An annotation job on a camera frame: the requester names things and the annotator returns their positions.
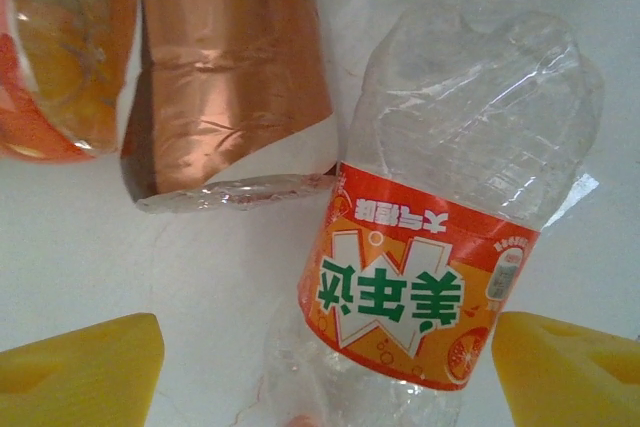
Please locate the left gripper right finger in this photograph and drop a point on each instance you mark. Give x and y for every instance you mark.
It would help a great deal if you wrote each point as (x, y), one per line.
(575, 382)

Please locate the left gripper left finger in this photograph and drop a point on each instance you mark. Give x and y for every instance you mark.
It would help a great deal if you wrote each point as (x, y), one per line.
(70, 382)

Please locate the crushed bottle orange label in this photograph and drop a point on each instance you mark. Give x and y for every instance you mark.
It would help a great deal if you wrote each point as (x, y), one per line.
(400, 287)

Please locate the yellow juice bottle orange cap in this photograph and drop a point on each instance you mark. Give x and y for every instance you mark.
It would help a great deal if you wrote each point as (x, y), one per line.
(60, 72)

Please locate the brown label drink bottle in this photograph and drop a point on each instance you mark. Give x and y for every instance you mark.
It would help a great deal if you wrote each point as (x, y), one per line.
(225, 72)

